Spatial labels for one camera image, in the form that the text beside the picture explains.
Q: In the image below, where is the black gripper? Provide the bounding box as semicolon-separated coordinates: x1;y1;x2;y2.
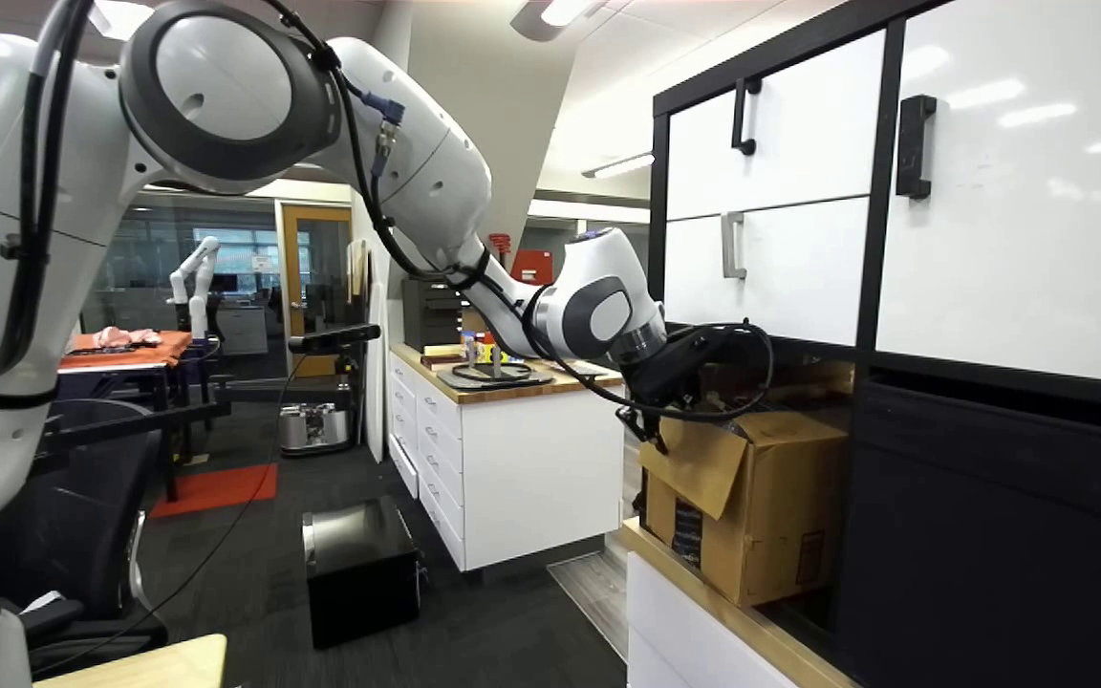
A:
631;324;723;443

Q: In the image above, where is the brown cardboard box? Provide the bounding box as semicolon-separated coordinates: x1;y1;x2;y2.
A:
635;401;858;612

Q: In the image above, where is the black box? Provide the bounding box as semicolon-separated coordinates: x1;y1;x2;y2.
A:
296;492;430;654

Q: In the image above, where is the round dark tray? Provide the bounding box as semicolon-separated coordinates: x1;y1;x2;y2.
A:
435;356;559;396

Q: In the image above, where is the white island cabinet wooden top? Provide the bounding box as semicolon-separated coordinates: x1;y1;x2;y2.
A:
382;342;631;577

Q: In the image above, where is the clear plastic bottle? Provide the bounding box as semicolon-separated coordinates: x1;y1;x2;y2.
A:
456;305;484;369

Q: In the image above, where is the white base cabinet wooden top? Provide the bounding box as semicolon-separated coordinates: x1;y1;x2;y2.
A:
616;517;865;688

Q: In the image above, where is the silver waste bin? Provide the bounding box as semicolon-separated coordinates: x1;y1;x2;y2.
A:
277;398;357;459

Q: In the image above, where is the red floor mat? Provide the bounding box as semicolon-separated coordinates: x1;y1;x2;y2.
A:
146;459;284;524

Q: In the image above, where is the table with orange cloth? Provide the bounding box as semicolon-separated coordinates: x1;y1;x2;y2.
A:
54;324;227;506

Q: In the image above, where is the light wooden table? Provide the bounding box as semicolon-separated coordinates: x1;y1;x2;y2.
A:
32;631;233;688

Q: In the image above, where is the black office chair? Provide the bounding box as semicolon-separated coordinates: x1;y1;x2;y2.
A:
0;390;233;682

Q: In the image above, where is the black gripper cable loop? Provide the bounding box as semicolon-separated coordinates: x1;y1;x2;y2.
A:
621;317;779;433

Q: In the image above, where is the grey cabinet handle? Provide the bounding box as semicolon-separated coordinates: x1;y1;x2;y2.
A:
715;207;754;286

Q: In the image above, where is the black cabinet handle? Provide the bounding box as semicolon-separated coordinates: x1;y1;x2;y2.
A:
896;91;942;202
727;72;764;160

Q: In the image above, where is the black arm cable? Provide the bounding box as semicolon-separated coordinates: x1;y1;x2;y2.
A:
262;0;638;413

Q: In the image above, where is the white wall cabinet black frame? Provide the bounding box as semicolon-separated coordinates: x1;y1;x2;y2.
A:
647;0;1101;688

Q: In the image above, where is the wooden door frame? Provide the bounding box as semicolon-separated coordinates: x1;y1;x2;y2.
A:
271;201;361;384

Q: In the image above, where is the thick black base hose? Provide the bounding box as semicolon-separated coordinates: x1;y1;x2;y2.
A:
0;0;101;385

